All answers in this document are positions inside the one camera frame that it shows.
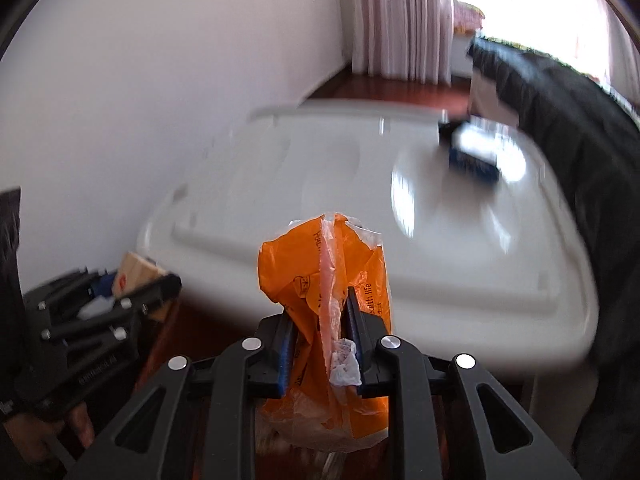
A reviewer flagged small wooden block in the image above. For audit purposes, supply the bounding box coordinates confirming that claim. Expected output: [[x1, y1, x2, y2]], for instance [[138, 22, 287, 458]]
[[112, 252, 181, 323]]

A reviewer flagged orange plastic bag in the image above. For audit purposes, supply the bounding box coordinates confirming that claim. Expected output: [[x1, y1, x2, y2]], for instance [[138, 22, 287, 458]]
[[257, 214, 392, 453]]

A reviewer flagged blue white tissue box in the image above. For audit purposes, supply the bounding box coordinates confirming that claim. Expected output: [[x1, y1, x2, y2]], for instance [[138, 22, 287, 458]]
[[448, 124, 500, 185]]

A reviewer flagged person's left hand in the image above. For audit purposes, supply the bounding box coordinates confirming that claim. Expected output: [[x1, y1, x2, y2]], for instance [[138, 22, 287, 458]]
[[3, 403, 94, 463]]

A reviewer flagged white plastic storage box lid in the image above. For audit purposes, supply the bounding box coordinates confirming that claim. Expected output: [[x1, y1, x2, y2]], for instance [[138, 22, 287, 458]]
[[137, 100, 599, 375]]

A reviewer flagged black sock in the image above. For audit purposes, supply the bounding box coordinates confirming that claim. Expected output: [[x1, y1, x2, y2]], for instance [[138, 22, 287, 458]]
[[438, 117, 470, 146]]

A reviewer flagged pink white left curtain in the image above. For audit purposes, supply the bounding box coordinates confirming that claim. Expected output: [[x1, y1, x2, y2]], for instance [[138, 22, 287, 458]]
[[352, 0, 454, 84]]

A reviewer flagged folded pink quilt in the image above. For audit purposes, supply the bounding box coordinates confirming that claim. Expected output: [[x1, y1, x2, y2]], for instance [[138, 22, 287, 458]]
[[454, 0, 485, 37]]

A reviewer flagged white bed frame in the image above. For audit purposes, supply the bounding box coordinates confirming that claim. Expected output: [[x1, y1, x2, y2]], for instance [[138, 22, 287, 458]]
[[469, 70, 518, 128]]

